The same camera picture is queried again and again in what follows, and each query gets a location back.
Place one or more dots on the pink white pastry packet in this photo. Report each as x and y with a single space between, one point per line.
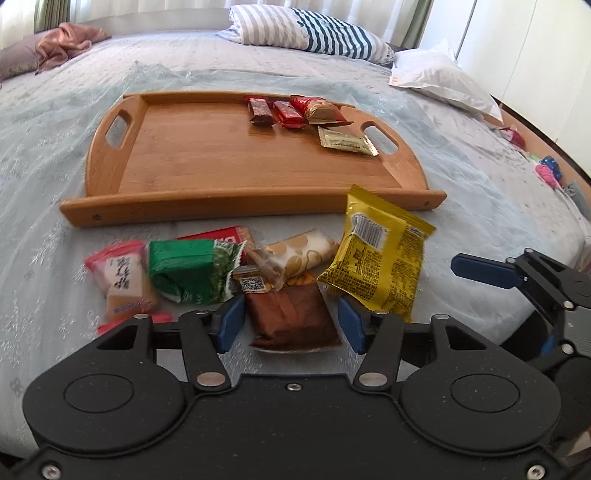
120 272

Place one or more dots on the striped pillow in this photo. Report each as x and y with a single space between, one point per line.
305 30

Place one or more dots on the brown almond snack packet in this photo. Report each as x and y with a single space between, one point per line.
292 319

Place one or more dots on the light blue lace cloth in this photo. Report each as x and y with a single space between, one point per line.
50 311

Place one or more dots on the white gold dotted snack bar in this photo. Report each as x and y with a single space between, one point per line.
290 257

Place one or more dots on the grey bedsheet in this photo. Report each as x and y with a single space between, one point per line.
231 50

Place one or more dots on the red Biscoff packet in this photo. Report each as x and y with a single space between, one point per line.
231 234

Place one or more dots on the red small item bedside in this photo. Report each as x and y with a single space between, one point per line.
512 135

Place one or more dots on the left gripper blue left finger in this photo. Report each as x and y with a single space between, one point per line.
227 322

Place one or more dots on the pink blue toy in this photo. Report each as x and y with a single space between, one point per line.
549 171

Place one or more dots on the pink crumpled cloth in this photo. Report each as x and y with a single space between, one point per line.
67 41

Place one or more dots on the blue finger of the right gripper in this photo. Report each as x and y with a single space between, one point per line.
486 271

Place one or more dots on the gold tea sachet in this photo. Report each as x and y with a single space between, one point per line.
341 141

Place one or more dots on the wooden serving tray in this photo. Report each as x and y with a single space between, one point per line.
166 156

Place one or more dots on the white pillow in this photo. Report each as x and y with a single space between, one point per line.
434 73

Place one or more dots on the red peanut snack packet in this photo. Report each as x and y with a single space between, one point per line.
319 111

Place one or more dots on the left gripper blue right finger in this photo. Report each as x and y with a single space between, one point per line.
354 322

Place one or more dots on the green curtain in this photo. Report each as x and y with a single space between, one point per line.
49 14

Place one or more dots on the green snack packet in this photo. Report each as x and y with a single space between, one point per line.
193 271

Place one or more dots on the dark red candy bar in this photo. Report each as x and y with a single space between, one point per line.
259 111

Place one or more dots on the white curtain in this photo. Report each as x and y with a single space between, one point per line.
386 18

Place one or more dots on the mauve pillow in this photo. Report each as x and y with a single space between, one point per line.
20 58

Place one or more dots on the yellow snack bag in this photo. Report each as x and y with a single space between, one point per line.
380 258

